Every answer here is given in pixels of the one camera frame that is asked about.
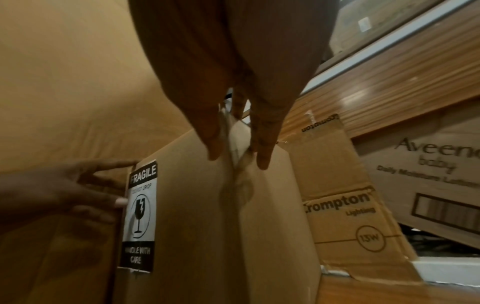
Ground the person's right hand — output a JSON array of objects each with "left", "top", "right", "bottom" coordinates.
[{"left": 127, "top": 0, "right": 341, "bottom": 171}]

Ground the person's left hand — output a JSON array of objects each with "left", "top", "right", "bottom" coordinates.
[{"left": 0, "top": 158, "right": 140, "bottom": 235}]

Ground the fragile sticker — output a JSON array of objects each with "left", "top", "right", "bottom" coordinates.
[{"left": 117, "top": 160, "right": 159, "bottom": 273}]

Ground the small taped cardboard box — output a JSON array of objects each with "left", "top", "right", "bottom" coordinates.
[{"left": 112, "top": 114, "right": 324, "bottom": 304}]

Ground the tall cardboard panel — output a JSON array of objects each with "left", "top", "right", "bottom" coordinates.
[{"left": 0, "top": 0, "right": 200, "bottom": 304}]

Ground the large cardboard box white sticker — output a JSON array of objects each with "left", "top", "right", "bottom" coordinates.
[{"left": 329, "top": 0, "right": 453, "bottom": 58}]

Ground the flattened printed cardboard carton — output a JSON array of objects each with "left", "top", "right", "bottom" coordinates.
[{"left": 279, "top": 113, "right": 426, "bottom": 283}]

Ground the barcode printed cardboard box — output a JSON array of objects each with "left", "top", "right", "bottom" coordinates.
[{"left": 352, "top": 99, "right": 480, "bottom": 251}]

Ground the wooden shelf unit white frame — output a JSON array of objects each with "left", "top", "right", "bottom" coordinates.
[{"left": 276, "top": 0, "right": 480, "bottom": 293}]

